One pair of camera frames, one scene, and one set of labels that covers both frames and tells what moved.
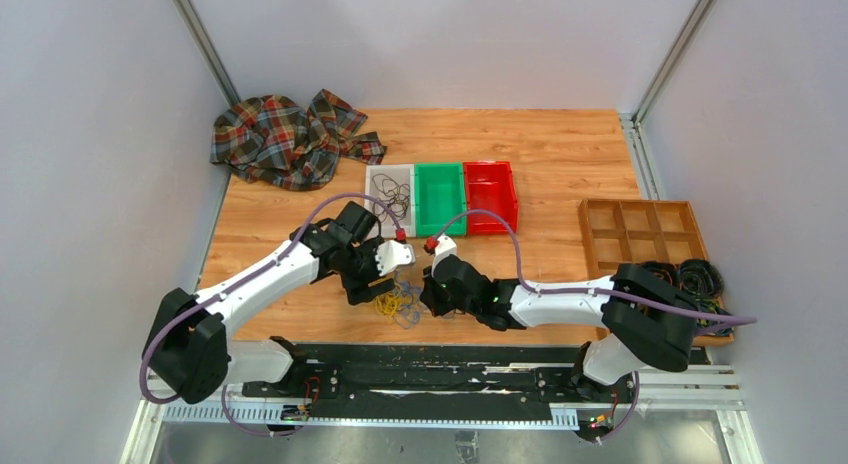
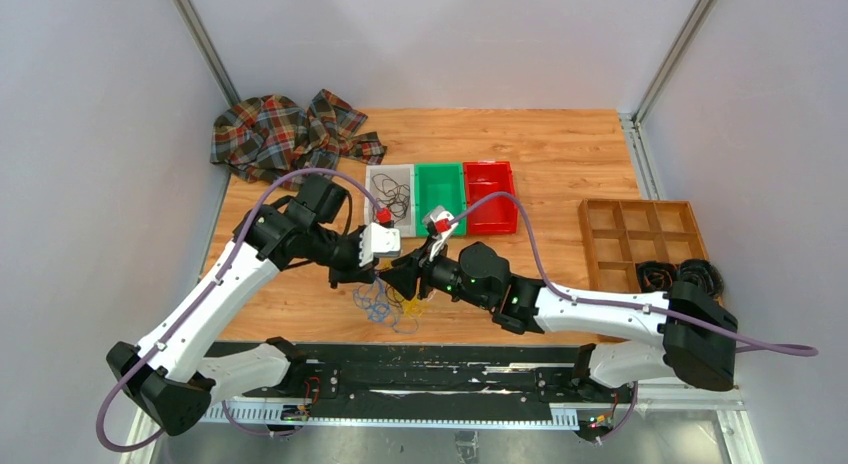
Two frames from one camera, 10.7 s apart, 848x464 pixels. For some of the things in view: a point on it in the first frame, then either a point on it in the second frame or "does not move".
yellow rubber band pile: [391, 303] to [413, 307]
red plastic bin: [489, 185] does not move
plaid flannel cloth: [278, 142] does not move
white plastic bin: [393, 186] does not move
